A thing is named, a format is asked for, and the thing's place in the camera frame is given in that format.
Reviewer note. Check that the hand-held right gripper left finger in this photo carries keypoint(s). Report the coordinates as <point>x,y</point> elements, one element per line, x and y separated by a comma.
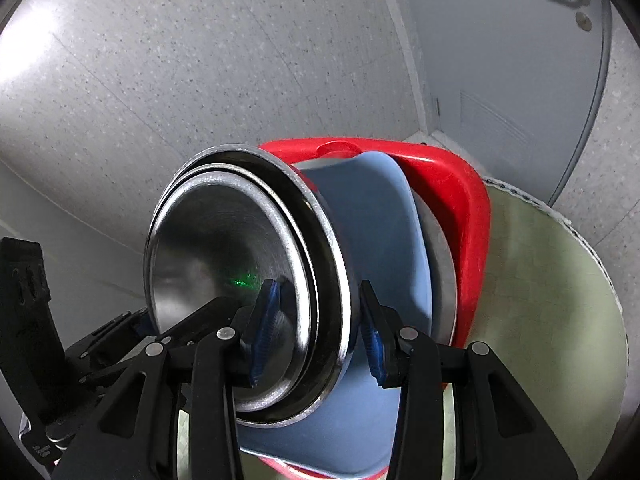
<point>265,325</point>

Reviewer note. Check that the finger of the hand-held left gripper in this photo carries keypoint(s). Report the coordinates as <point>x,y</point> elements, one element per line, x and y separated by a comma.
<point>112,332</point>
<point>200,316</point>

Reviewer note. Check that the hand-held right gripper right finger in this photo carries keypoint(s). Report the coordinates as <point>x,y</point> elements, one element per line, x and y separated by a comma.
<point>375,355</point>

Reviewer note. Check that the medium steel bowl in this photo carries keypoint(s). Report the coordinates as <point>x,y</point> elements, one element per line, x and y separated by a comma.
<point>442,270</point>

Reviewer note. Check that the large steel bowl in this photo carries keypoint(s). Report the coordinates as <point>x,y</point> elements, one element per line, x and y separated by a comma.
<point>305,195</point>

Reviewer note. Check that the blue plastic plate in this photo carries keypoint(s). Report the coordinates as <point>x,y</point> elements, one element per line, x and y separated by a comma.
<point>360,210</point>

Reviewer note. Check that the red plastic basin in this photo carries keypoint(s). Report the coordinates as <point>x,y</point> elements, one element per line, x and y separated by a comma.
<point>460,200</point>

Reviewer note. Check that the green tablecloth with white lace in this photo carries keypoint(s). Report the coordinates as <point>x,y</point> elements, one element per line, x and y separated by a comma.
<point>550,310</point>

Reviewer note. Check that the grey door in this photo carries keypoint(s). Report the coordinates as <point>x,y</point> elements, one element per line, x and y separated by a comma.
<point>500,50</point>

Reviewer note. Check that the door lock cylinder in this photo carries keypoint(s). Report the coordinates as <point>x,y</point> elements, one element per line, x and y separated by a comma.
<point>582,19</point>

